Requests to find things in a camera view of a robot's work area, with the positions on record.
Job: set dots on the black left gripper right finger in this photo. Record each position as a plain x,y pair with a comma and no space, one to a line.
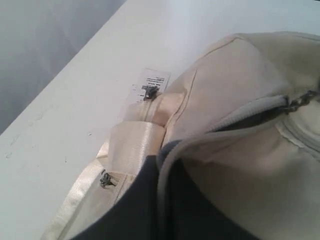
185,214

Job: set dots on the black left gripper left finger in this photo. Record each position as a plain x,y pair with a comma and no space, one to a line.
135,215

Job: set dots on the cream fabric duffel bag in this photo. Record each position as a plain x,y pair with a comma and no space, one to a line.
224,119

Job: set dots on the metal main zipper pull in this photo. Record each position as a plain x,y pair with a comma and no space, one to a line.
301,101

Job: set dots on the white barcode tag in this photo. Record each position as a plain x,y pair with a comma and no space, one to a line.
150,83

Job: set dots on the dark rear zipper pull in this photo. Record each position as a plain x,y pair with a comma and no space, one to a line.
106,180

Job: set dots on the white backdrop curtain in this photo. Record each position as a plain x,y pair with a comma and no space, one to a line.
37,40

